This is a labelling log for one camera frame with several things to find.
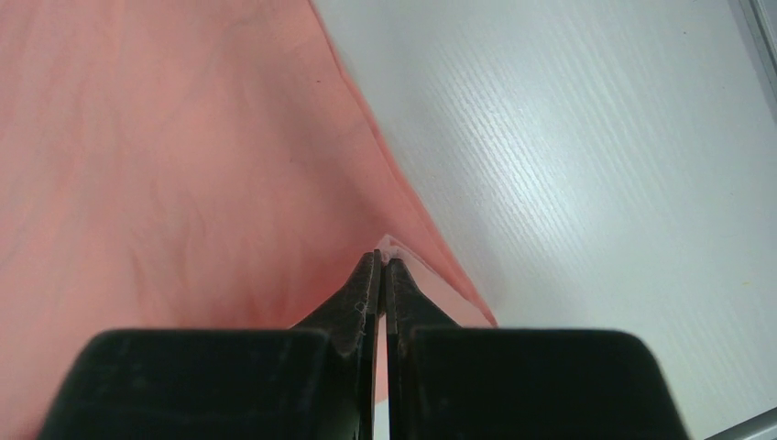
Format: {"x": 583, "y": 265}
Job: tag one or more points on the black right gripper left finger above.
{"x": 315, "y": 380}

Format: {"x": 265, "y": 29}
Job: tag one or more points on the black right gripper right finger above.
{"x": 447, "y": 381}

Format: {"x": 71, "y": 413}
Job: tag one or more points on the peach pink t-shirt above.
{"x": 185, "y": 164}

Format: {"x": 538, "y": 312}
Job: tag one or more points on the aluminium frame rail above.
{"x": 756, "y": 21}

